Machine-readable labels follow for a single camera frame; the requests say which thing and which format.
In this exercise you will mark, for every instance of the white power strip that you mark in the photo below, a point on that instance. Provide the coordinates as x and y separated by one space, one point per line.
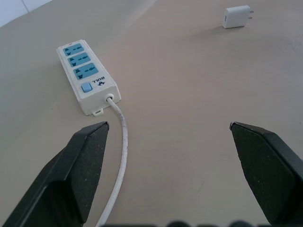
85 75

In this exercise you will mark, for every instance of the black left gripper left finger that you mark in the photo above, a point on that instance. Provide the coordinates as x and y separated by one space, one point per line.
71 170

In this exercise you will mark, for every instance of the white charger plug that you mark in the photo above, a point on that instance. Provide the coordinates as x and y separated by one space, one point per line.
235 17

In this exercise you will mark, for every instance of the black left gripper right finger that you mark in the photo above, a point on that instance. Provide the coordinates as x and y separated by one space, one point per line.
267 170

